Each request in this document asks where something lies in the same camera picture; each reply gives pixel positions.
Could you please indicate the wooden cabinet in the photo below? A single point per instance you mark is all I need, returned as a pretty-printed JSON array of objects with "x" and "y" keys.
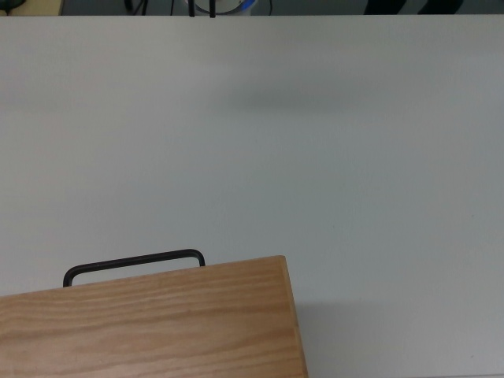
[{"x": 157, "y": 323}]

